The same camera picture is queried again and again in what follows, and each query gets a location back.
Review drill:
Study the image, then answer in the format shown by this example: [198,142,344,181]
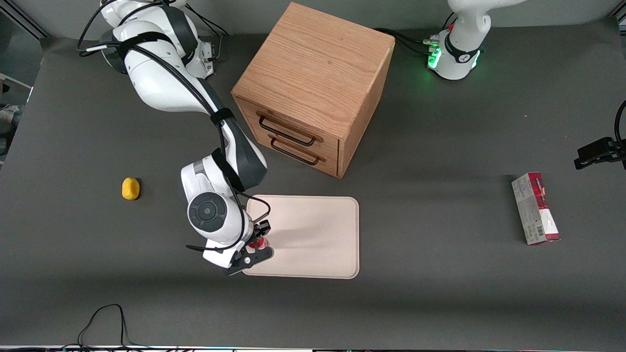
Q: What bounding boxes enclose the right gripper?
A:
[203,220,275,276]

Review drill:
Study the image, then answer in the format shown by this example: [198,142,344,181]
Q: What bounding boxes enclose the white rectangular tray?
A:
[240,195,360,280]

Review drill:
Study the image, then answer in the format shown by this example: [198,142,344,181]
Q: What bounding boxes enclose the red and grey carton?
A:
[511,172,561,245]

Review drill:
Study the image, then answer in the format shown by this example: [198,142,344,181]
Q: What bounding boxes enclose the yellow lemon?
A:
[122,177,141,201]

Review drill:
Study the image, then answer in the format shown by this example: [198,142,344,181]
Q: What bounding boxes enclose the wooden two-drawer cabinet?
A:
[231,2,396,179]

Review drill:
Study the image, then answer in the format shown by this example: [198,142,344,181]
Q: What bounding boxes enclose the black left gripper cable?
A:
[614,100,626,147]

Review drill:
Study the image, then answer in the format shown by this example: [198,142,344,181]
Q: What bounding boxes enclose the black drawer handle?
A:
[258,115,317,147]
[270,138,321,166]

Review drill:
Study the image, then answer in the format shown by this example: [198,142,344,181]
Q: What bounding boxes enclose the thin black looped cable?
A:
[77,304,147,351]

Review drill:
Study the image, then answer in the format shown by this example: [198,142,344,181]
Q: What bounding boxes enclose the black left arm base cables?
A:
[374,12,458,55]

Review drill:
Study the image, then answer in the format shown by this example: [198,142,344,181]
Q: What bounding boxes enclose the black arm base cables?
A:
[374,12,458,55]
[186,5,230,38]

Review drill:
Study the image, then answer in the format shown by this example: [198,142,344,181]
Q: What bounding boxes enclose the black right arm base cables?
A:
[186,5,230,38]

